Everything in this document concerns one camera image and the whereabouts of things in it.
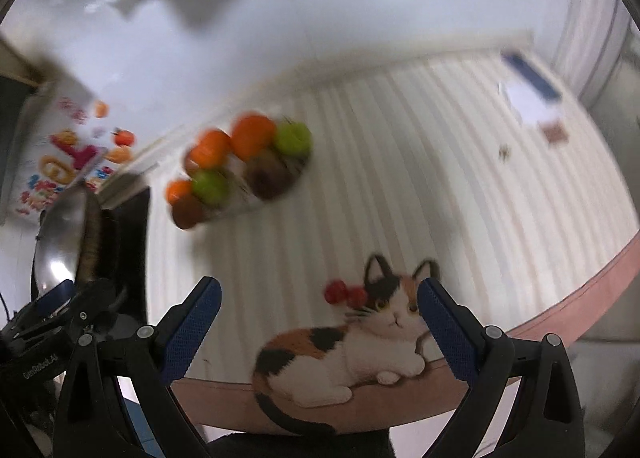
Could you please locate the blue phone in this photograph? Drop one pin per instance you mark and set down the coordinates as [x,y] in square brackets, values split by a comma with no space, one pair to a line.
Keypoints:
[532,75]

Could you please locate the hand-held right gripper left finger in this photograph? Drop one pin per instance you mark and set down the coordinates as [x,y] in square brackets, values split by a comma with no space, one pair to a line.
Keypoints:
[187,333]

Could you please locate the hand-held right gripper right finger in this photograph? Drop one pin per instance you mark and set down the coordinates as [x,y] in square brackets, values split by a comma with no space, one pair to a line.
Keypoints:
[447,333]

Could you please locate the green apple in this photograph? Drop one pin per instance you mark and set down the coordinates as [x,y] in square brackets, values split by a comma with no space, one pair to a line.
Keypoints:
[293,138]
[212,185]

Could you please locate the colourful wall stickers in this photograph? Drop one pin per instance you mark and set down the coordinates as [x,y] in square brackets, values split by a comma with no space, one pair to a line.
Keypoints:
[75,158]

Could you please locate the person's dark pants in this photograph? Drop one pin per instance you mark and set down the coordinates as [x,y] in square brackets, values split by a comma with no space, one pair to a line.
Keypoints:
[300,445]

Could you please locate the black cooktop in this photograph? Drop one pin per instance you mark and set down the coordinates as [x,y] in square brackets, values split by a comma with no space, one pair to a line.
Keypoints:
[125,248]

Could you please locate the small brown card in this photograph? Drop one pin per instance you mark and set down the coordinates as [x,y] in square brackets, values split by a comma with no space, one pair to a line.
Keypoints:
[554,132]

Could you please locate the tiny dark object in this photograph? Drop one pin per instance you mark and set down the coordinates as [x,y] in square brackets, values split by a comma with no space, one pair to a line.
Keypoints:
[503,151]

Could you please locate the blue cabinet drawer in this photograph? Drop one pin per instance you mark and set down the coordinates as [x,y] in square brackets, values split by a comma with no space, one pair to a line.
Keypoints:
[137,423]

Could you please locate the striped cat-print table mat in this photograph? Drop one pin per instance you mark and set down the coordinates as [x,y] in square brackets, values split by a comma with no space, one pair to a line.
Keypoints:
[400,188]

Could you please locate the oval bird-print plate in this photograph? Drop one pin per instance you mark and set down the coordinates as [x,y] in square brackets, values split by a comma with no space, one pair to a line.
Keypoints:
[237,205]

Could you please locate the large orange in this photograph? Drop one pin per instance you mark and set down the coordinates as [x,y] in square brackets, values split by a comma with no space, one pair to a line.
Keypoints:
[252,135]

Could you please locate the red cherry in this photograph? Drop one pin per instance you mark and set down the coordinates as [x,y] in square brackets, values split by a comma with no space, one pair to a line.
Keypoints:
[334,291]
[358,297]

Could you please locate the dark red apple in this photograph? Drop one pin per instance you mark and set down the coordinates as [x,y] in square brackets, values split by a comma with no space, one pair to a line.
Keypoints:
[189,212]
[270,178]
[188,161]

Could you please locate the small orange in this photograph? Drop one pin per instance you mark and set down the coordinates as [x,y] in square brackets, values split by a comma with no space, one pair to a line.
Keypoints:
[212,148]
[179,190]

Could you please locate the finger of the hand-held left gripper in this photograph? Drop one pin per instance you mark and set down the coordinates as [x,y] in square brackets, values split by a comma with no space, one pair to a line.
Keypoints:
[97,298]
[52,295]

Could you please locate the white paper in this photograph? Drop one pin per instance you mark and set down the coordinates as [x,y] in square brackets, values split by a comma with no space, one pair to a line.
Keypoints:
[522,103]

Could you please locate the steel wok with lid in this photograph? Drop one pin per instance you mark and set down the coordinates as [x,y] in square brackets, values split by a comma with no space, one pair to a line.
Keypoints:
[60,238]

